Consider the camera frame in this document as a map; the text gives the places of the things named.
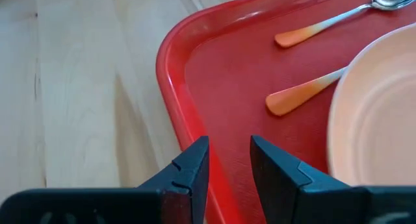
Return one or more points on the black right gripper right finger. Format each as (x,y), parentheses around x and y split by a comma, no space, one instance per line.
(279,188)

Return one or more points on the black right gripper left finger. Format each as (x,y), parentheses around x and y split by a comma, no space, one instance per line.
(191,172)

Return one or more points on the pink plate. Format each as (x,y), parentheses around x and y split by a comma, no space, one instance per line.
(377,113)

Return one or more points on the red plastic tray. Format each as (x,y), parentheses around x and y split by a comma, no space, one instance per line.
(247,87)

